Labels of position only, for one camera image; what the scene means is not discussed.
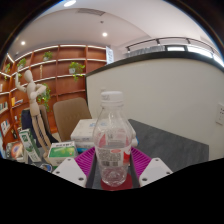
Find flat green white box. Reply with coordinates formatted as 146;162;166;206
47;140;78;167

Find orange wooden shelf unit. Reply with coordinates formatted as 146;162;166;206
0;44;108;158

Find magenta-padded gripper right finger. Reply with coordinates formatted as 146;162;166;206
128;146;174;190

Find tall green white carton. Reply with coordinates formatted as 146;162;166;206
18;128;43;163

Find white wall sign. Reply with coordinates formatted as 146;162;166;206
105;45;115;65

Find white wall socket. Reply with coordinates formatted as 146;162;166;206
214;103;224;126

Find round patterned coaster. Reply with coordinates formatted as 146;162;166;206
39;162;54;173

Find ceiling air vent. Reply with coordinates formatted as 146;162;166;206
75;8;106;17

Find black track light rail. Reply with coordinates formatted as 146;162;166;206
125;36;211;53

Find clear plastic water bottle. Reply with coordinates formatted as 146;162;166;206
92;90;133;188

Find grey curtain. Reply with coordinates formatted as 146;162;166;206
124;48;168;59

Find wooden artist mannequin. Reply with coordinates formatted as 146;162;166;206
14;69;53;164

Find window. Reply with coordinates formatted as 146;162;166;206
164;44;224;68

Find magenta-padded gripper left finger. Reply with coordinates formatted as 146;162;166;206
51;146;98;190

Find flat round red coaster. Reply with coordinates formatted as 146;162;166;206
99;173;134;192

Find ceiling lights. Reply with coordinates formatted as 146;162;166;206
19;0;109;46

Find tan chair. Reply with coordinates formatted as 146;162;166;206
52;97;93;143

